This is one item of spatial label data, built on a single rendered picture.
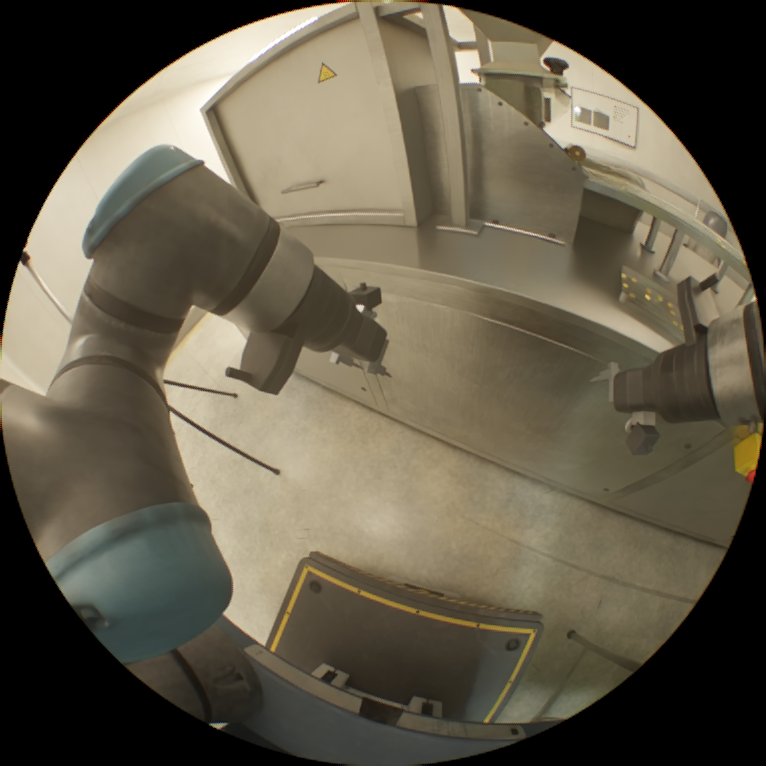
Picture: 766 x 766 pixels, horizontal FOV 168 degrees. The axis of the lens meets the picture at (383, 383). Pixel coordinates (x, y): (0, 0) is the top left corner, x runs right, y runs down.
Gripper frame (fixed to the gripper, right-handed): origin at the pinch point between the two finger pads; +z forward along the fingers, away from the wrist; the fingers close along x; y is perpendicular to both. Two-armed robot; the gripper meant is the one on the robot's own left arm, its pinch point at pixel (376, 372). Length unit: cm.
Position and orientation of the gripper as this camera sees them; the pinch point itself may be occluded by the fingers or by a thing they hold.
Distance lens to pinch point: 38.7
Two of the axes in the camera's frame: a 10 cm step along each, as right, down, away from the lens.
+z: 4.5, 2.2, 8.6
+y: 3.3, -9.4, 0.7
